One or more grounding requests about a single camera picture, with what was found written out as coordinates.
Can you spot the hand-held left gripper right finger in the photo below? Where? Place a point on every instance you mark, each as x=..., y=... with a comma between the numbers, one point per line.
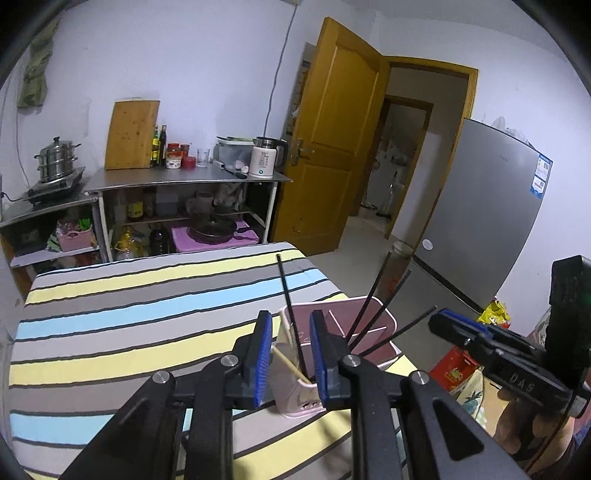
x=319, y=364

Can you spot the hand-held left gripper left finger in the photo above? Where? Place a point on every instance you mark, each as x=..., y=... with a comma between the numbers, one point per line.
x=264, y=360

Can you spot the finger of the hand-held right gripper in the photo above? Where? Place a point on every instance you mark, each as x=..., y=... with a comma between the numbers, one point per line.
x=466, y=330
x=526, y=383

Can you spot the pink plastic utensil holder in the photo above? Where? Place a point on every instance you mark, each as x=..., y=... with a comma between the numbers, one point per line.
x=295, y=397

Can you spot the black chopstick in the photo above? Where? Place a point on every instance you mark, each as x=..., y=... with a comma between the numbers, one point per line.
x=406, y=325
x=374, y=290
x=388, y=300
x=288, y=304

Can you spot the person's right hand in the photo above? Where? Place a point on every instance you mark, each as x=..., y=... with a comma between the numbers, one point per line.
x=531, y=429

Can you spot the yellow snack bag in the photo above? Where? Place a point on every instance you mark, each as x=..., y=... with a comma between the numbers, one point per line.
x=494, y=316

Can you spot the red cardboard box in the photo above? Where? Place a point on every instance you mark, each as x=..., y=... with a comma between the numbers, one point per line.
x=455, y=369

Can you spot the printed plastic bag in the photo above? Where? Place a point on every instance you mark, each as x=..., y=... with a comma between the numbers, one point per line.
x=471, y=401

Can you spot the small waste bin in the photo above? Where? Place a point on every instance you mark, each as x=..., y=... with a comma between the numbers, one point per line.
x=403, y=249

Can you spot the grey refrigerator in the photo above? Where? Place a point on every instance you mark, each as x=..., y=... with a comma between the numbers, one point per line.
x=485, y=212

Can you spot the purple plastic board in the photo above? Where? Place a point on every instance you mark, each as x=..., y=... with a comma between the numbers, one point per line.
x=249, y=237

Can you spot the black frying pan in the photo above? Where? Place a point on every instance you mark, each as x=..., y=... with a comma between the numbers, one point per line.
x=212, y=230

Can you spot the striped tablecloth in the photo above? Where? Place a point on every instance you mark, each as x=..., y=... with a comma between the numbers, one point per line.
x=115, y=323

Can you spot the dark glass bottle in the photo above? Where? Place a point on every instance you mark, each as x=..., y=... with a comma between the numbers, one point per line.
x=158, y=242

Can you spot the brown clay pot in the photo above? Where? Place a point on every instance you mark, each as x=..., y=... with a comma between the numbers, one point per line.
x=199, y=205

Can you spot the yellow cooking oil bottle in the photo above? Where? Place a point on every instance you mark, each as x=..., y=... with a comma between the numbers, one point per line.
x=127, y=244

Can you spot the white plastic bag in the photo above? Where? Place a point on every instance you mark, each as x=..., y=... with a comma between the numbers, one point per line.
x=510, y=131

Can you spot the white electric kettle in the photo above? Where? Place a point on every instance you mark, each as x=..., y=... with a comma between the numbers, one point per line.
x=263, y=161

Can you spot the tall steel kitchen table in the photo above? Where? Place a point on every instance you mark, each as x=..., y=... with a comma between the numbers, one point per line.
x=184, y=177

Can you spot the yellow-labelled jar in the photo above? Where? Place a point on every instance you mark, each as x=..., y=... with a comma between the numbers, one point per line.
x=135, y=205

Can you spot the clear plastic storage box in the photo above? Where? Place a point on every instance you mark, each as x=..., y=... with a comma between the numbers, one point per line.
x=233, y=152

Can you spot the clear drinking glass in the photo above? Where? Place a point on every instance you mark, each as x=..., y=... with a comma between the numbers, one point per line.
x=203, y=158

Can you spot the small red container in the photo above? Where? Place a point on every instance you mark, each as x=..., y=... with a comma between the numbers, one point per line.
x=188, y=160

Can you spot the red-lidded jar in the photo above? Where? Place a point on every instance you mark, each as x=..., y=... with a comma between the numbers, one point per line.
x=173, y=158

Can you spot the pink plastic basket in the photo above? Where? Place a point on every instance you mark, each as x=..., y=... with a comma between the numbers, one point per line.
x=76, y=241

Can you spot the yellow wooden door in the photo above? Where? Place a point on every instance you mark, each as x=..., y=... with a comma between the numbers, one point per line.
x=332, y=138

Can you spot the dark sauce bottle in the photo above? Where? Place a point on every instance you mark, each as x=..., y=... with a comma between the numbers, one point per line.
x=163, y=147
x=155, y=150

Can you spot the wooden cutting board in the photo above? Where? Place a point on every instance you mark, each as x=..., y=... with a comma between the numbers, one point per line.
x=131, y=136

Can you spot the low steel shelf table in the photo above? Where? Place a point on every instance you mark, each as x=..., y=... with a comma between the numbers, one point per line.
x=41, y=212

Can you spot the black induction cooker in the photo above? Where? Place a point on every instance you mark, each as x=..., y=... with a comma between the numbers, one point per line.
x=53, y=187

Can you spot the steel steamer pot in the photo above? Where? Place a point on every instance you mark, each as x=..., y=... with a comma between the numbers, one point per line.
x=55, y=159

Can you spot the green hanging cloth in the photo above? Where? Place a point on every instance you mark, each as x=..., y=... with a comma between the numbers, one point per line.
x=37, y=69

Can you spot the yellow wooden door frame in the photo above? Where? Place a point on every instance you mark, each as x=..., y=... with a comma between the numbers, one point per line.
x=466, y=138

